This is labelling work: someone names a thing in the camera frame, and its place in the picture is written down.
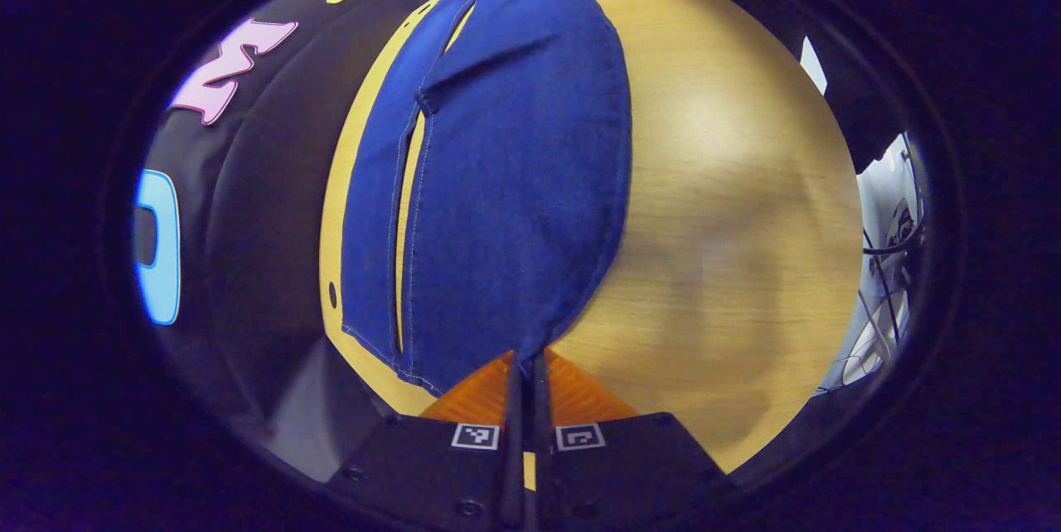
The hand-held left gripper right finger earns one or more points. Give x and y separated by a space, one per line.
540 432

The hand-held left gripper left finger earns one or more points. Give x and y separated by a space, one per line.
514 449

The blue denim jeans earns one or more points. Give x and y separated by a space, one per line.
514 184

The black backdrop cloth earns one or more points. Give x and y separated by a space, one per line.
265 184

